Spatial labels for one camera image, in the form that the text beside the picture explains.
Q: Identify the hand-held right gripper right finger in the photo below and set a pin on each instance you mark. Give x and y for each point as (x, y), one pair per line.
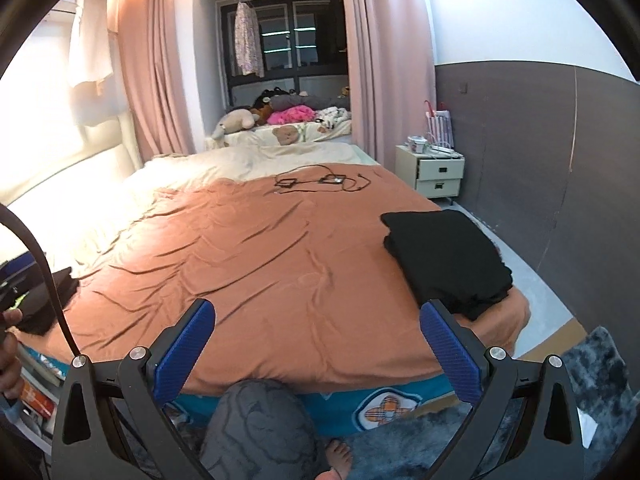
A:
(450, 355)

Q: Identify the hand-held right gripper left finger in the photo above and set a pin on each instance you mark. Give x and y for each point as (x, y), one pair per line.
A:
(185, 355)

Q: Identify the stack of black pants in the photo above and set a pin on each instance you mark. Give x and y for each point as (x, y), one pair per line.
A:
(45, 300)
(445, 255)

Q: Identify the person's left hand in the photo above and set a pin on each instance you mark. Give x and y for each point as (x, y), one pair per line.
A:
(11, 360)

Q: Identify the brown blanket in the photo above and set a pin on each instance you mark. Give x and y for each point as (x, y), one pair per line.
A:
(250, 270)

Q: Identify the orange box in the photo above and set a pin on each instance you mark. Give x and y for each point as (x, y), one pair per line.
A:
(37, 401)

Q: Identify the grey shaggy rug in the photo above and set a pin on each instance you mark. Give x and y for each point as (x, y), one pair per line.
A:
(595, 355)

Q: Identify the person's bare foot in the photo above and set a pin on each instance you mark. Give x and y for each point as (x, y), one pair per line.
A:
(339, 454)

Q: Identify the white paper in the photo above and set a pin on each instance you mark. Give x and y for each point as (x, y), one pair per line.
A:
(587, 425)

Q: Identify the white nightstand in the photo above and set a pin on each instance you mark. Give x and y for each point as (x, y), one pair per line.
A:
(435, 170)

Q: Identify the white power strip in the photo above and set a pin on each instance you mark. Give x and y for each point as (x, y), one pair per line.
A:
(445, 150)

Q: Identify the small container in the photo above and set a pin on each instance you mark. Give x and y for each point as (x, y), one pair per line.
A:
(417, 145)

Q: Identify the striped gift bag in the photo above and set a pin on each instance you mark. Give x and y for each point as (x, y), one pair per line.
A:
(440, 127)

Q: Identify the beige plush dog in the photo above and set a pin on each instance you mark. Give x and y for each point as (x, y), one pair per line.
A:
(235, 122)

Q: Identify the pink curtain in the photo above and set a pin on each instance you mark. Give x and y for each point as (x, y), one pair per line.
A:
(155, 70)
(390, 60)

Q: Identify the pink plush toy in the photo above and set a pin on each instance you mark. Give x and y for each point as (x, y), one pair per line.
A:
(290, 116)

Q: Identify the black and white spotted cloth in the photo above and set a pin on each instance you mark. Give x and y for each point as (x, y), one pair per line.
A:
(332, 120)

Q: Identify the hanging white shirt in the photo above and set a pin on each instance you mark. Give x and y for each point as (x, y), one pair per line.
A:
(92, 35)

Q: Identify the black plush toy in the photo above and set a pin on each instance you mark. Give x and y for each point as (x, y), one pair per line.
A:
(267, 100)

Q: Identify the grey pillow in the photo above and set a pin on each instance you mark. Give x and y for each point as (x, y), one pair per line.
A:
(310, 102)

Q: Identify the hanging floral garment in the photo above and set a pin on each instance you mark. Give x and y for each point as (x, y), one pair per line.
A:
(248, 40)

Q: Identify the dark window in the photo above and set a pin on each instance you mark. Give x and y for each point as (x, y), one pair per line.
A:
(305, 35)

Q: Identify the hanging dark garment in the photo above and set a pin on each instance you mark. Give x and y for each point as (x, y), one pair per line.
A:
(339, 20)

